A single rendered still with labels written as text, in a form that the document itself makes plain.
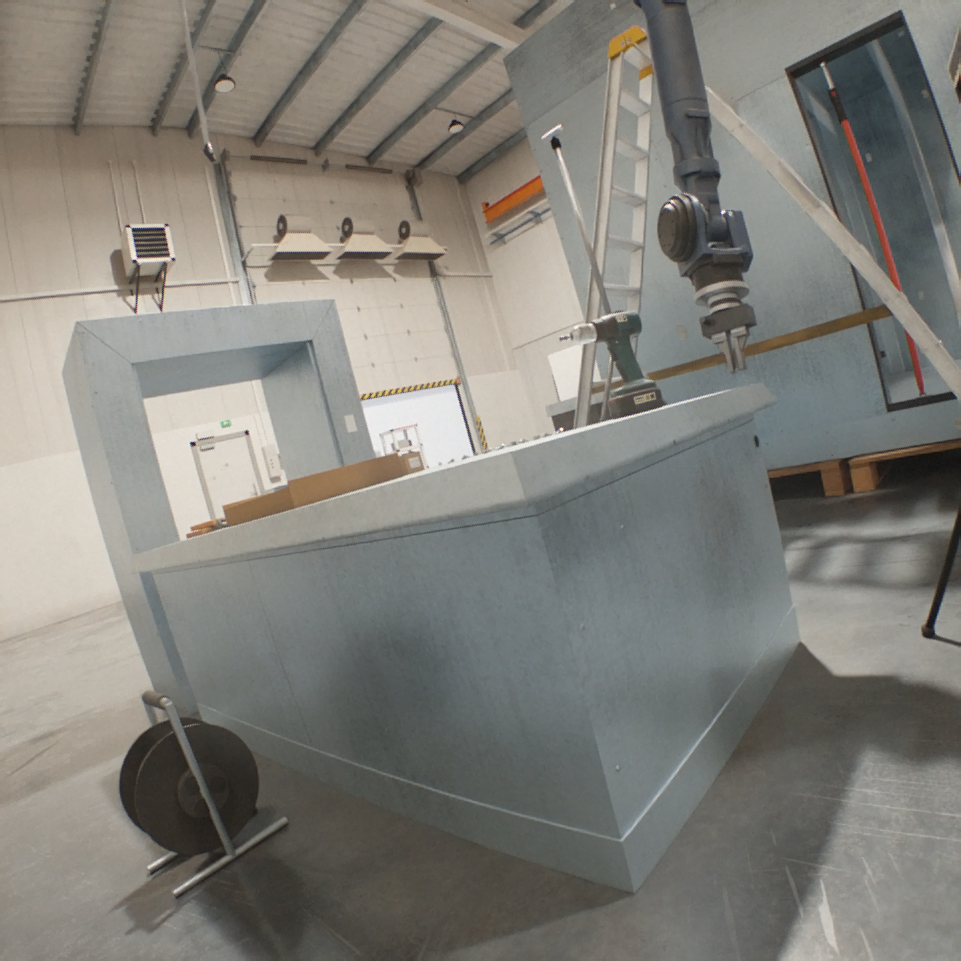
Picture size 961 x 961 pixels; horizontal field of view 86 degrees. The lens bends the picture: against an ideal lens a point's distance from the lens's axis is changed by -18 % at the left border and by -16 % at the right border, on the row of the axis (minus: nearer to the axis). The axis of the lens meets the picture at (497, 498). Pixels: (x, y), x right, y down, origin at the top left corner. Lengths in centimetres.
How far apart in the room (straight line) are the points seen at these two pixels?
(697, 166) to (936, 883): 151
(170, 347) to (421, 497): 200
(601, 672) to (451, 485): 31
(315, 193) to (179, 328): 1123
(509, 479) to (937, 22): 310
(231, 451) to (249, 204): 493
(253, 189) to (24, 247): 443
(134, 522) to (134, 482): 15
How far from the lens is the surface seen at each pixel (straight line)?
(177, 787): 133
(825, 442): 332
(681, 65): 178
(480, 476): 69
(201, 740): 135
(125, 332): 263
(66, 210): 1193
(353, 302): 1299
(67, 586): 1024
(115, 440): 251
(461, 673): 93
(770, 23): 365
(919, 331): 248
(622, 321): 138
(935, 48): 341
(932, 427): 322
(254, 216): 1281
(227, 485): 1085
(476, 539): 80
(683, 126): 171
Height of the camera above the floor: 66
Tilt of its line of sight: 5 degrees down
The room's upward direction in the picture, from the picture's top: 15 degrees counter-clockwise
